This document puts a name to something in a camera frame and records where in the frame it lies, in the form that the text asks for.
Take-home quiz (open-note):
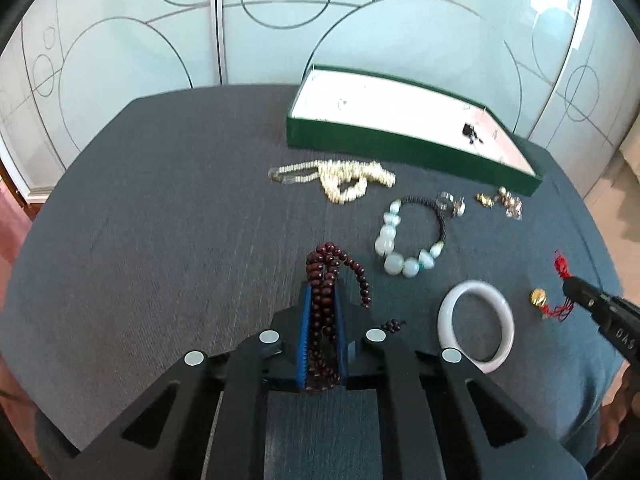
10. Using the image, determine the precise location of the person's right hand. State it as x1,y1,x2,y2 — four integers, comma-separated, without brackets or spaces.
597,360,640,453

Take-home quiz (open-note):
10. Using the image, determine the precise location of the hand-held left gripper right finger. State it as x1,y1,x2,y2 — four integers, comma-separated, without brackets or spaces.
334,284,589,480

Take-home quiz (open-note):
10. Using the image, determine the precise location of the beaded earring cluster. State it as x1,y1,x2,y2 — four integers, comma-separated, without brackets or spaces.
495,186,524,220

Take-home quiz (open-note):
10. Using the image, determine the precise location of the dark red bead bracelet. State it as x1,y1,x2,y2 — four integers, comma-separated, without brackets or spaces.
306,242,405,392

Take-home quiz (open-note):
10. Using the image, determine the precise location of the red string gold bell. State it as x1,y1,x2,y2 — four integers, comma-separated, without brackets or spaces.
530,251,576,322

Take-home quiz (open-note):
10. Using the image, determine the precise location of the white jade bangle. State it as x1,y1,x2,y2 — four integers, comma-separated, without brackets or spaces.
436,281,516,375

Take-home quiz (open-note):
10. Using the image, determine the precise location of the silver ring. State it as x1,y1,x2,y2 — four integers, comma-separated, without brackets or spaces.
436,191,467,218

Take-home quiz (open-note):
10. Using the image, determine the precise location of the green jewelry tray box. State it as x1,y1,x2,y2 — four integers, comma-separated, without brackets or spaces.
286,64,544,197

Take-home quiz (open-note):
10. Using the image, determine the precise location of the cream pearl necklace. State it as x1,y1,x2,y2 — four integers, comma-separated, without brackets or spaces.
268,159,397,205

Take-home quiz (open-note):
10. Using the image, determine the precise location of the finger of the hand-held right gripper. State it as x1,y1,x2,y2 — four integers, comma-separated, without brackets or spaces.
562,276,617,330

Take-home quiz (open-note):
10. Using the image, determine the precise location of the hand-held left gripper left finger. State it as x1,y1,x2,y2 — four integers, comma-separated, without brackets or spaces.
55,284,314,480

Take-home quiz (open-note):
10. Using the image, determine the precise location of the jade bead bracelet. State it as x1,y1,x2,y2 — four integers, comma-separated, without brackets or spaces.
375,195,450,278

